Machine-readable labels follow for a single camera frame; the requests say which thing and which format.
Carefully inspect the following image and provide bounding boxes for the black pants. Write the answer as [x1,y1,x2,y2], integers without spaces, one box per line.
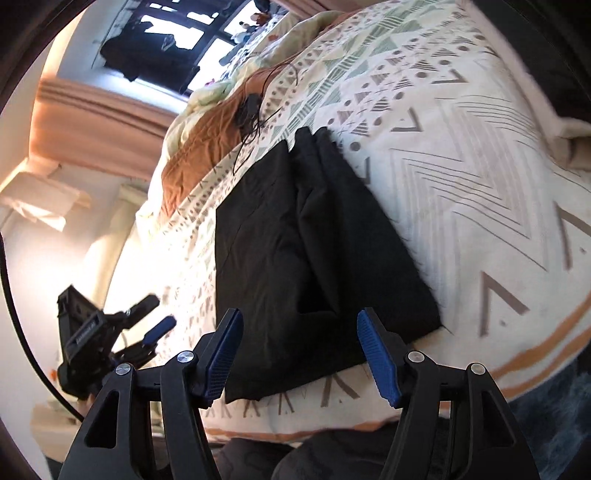
[213,127,441,402]

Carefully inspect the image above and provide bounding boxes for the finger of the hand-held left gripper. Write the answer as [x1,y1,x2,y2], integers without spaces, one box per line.
[115,315,177,366]
[121,295,160,325]

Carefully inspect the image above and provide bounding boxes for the pink curtain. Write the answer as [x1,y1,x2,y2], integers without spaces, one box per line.
[27,78,186,172]

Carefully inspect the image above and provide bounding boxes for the dark cloth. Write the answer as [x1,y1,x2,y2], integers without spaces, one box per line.
[471,0,591,139]

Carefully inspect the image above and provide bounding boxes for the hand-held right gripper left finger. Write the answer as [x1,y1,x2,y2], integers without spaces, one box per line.
[65,308,245,480]

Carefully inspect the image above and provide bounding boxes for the brown and cream quilt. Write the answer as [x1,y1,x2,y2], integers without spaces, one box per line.
[136,11,352,217]

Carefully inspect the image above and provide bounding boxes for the stuffed toys on windowsill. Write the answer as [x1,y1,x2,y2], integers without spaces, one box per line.
[230,7,274,43]

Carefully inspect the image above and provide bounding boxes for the small black device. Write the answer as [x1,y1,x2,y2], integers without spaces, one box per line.
[235,93,262,128]

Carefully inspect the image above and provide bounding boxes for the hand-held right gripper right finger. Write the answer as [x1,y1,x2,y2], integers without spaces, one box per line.
[357,307,539,480]

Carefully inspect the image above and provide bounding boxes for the thin black cable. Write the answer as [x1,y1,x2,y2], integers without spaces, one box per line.
[231,61,302,177]

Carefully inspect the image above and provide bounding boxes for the dark blue rug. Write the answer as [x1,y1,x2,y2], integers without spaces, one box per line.
[503,360,591,464]

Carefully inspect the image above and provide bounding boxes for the window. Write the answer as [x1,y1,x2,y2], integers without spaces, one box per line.
[95,0,278,95]

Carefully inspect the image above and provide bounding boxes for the thick black cable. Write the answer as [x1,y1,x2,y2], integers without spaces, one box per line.
[0,231,89,422]

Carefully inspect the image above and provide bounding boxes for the patterned white bedspread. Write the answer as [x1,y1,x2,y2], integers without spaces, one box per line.
[111,0,591,439]

